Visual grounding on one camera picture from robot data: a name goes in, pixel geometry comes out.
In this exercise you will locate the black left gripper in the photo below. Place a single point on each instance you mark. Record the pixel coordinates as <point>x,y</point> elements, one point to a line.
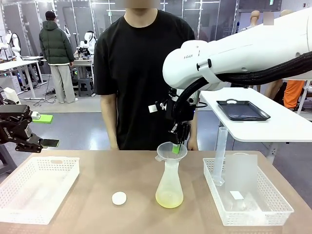
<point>13,124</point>

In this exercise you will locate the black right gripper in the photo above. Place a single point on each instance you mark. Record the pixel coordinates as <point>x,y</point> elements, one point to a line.
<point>180,111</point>

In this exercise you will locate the translucent plastic funnel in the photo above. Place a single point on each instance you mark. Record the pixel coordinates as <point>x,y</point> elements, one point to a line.
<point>168,151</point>

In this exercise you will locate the conical flask with yellow liquid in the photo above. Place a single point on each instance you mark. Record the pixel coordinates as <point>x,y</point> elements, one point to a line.
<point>169,190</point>

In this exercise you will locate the person's left forearm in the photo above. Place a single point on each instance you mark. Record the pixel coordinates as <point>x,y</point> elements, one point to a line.
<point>193,136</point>

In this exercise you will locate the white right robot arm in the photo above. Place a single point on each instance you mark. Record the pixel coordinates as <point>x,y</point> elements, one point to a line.
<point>243,53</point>

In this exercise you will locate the person's right forearm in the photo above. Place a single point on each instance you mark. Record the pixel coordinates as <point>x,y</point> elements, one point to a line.
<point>109,117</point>

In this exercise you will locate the small white wrist block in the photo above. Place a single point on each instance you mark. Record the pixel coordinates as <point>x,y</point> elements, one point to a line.
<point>152,108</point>

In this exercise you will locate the clear plastic graduated cylinder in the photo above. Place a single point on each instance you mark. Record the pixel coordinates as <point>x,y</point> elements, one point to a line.
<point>219,158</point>

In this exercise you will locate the white perforated plastic basket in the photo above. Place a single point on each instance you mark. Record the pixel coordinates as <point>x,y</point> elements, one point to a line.
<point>268,209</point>
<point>36,190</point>

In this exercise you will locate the black step stool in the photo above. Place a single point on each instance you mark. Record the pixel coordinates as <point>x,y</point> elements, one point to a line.
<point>85,86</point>

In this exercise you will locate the black rectangular tray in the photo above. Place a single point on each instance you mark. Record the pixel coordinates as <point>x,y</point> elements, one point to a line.
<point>243,112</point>

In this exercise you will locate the white background desk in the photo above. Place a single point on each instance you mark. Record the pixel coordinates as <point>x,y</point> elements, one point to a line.
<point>17,64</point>

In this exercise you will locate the translucent container with white label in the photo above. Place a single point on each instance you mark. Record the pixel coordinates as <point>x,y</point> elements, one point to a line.
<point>241,175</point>

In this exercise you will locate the person in black T-shirt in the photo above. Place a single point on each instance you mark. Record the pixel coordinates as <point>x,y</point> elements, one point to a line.
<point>141,73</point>

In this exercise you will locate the white side table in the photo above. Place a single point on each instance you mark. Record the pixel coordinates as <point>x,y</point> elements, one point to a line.
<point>268,131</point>

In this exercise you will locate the person in green puffer jacket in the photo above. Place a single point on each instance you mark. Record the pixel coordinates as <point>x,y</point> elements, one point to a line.
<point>56,44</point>

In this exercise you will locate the round white cap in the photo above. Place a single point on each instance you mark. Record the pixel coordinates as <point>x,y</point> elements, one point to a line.
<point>119,198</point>

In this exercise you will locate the white humanoid robot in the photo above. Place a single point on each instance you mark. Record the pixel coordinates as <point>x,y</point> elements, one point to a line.
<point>13,44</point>
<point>87,41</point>

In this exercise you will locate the mannequin in orange trousers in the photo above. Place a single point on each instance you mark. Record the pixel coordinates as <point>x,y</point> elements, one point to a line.
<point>293,93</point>

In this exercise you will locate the beige mannequin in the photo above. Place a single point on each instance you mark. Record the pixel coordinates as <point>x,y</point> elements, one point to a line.
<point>254,18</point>

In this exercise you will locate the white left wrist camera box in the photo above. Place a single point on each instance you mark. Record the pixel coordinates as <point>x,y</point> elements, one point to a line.
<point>11,95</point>

